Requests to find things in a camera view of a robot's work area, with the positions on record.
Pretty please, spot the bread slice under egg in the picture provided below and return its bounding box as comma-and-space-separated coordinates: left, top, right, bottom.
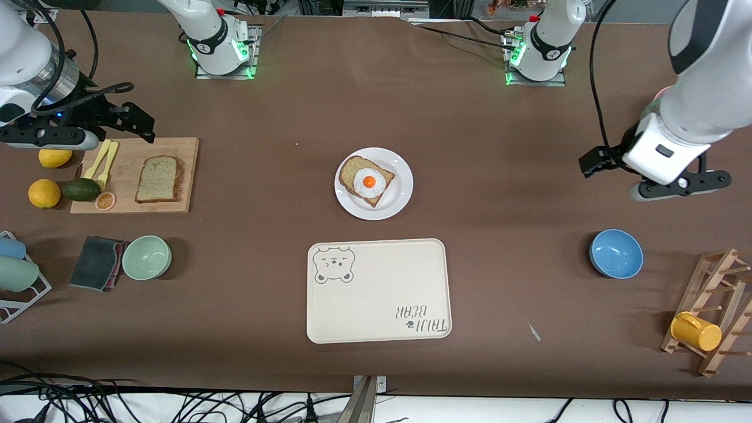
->
339, 155, 395, 208

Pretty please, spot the white wire cup rack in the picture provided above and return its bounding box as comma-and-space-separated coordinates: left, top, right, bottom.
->
0, 231, 52, 325

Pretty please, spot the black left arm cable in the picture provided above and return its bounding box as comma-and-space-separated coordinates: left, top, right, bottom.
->
589, 0, 623, 155

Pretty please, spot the bamboo cutting board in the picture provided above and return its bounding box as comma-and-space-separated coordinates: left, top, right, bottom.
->
70, 137, 199, 214

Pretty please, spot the plain bread slice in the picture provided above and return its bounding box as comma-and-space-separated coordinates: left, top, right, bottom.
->
135, 156, 184, 204

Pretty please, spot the green avocado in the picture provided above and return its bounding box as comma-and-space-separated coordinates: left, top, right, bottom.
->
62, 178, 102, 202

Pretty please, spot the yellow lemon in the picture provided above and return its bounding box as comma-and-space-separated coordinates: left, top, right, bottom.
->
28, 179, 62, 209
38, 149, 73, 169

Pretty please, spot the mint green cup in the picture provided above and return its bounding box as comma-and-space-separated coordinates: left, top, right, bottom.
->
0, 257, 40, 293

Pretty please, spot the black tabletop cable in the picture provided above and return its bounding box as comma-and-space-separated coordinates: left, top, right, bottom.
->
405, 21, 518, 51

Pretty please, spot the black cable bundle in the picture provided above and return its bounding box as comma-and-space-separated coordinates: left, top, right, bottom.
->
0, 361, 412, 423

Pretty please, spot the white round plate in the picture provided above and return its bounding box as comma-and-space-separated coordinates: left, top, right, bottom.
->
334, 147, 414, 221

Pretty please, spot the grey folded cloth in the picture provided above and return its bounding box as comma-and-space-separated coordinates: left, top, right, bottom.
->
69, 236, 131, 293

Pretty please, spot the blue bowl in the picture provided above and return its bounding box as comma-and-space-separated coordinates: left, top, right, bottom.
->
589, 229, 644, 279

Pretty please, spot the metal table edge bracket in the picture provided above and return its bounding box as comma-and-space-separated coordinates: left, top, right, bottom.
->
351, 375, 387, 423

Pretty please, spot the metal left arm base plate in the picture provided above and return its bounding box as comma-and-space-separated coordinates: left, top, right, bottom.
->
504, 32, 568, 88

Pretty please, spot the fried egg toy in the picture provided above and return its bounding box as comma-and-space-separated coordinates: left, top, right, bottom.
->
354, 168, 387, 197

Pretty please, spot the wooden mug rack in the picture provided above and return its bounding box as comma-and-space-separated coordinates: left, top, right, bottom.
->
660, 249, 752, 378

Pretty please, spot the yellow mug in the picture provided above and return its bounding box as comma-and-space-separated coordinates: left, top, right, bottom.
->
670, 311, 723, 352

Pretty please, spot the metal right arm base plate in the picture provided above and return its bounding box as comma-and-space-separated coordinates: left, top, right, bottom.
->
195, 26, 260, 80

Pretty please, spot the yellow plastic fork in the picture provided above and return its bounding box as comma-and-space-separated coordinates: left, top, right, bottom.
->
97, 141, 119, 192

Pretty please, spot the beige bear print tray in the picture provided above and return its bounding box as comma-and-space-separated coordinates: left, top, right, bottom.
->
306, 238, 453, 344

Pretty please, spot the mint green bowl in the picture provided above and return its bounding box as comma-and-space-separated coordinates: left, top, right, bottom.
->
122, 235, 172, 281

